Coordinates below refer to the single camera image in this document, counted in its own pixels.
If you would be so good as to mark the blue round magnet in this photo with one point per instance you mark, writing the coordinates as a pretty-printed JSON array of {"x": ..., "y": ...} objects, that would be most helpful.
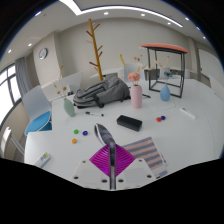
[
  {"x": 85, "y": 133},
  {"x": 163, "y": 117}
]

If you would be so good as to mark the white remote control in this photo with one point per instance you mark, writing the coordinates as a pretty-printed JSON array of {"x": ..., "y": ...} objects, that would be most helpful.
[{"x": 42, "y": 160}]

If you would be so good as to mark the green round magnet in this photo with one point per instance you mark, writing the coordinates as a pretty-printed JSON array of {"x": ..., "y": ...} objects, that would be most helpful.
[{"x": 76, "y": 131}]

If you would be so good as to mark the grey backpack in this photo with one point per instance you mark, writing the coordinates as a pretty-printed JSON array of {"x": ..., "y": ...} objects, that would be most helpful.
[{"x": 103, "y": 91}]

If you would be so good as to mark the ceiling lights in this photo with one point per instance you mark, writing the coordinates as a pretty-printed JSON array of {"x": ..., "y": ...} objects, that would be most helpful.
[{"x": 73, "y": 6}]

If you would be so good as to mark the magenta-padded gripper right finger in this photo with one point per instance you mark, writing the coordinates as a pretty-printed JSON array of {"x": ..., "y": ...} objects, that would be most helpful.
[{"x": 124, "y": 160}]

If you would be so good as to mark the black marker pen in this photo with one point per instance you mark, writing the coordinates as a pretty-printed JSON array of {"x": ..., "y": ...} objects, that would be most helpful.
[{"x": 94, "y": 114}]

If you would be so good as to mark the black-framed stool with orange top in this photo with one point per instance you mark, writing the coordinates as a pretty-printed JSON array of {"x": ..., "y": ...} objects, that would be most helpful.
[{"x": 163, "y": 46}]

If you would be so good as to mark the pink vase with flowers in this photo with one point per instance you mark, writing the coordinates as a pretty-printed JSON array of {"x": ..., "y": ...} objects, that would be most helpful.
[{"x": 136, "y": 96}]

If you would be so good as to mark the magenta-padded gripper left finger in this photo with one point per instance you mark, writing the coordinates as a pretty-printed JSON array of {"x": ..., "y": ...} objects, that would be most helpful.
[{"x": 101, "y": 161}]

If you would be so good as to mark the white rectangular bar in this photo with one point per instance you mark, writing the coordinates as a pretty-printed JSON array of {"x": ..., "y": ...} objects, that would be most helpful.
[{"x": 188, "y": 113}]

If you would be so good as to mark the window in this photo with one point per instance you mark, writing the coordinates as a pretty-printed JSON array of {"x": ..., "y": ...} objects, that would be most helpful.
[{"x": 6, "y": 96}]

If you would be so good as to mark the white chair with blue cushion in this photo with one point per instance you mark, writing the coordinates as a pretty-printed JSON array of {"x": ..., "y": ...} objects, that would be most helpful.
[{"x": 36, "y": 121}]

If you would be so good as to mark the grey striped towel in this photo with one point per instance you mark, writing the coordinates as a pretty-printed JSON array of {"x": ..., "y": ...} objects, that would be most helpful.
[{"x": 146, "y": 150}]

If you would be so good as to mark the white wall board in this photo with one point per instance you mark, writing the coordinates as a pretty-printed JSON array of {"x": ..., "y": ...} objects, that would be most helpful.
[{"x": 211, "y": 66}]

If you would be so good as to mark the blue vase with flowers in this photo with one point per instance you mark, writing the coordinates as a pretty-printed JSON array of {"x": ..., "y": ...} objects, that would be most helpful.
[{"x": 165, "y": 93}]

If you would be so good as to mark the orange round magnet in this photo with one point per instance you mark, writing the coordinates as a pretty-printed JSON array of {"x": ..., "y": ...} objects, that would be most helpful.
[{"x": 74, "y": 141}]

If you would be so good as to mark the wooden coat rack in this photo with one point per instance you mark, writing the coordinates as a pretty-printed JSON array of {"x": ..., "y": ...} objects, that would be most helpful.
[{"x": 95, "y": 53}]

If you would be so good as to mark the black whiteboard eraser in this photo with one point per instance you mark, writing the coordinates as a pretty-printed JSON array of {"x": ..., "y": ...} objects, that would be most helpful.
[{"x": 129, "y": 122}]

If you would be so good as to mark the green vase with dried stems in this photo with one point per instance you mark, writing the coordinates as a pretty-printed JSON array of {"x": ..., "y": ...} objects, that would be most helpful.
[{"x": 69, "y": 108}]

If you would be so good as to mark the grey curtain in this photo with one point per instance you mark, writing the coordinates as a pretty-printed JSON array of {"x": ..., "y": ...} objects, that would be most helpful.
[{"x": 22, "y": 76}]

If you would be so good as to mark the round wall clock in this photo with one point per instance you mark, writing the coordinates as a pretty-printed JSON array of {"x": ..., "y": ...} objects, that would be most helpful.
[{"x": 43, "y": 53}]

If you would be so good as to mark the red round magnet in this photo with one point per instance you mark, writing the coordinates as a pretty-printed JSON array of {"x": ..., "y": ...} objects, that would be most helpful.
[{"x": 158, "y": 119}]

